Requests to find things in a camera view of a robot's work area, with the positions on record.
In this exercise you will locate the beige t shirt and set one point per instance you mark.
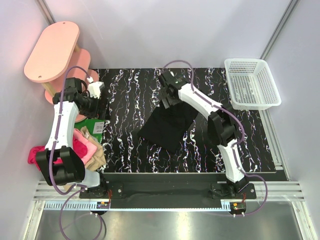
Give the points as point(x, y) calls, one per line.
point(98, 159)

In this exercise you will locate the green plastic folder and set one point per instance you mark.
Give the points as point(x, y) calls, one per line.
point(94, 126)

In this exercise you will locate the white plastic basket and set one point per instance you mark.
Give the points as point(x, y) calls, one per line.
point(251, 84)

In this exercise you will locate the black t shirt flower print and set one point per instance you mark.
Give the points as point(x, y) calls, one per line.
point(166, 126)

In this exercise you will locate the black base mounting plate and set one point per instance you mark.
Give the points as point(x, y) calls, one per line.
point(172, 191)

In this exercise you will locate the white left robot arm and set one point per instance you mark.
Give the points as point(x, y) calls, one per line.
point(58, 162)

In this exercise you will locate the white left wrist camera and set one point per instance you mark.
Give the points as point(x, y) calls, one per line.
point(95, 88)

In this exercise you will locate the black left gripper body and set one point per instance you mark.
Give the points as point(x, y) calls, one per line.
point(90, 108)

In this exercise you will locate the pink three-tier shelf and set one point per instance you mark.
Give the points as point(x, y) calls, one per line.
point(54, 53)

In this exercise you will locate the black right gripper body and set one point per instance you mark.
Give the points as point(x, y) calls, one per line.
point(172, 100)

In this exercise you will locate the light pink t shirt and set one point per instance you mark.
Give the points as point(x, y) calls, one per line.
point(82, 146)

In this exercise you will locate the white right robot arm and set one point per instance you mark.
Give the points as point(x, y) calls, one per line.
point(221, 127)

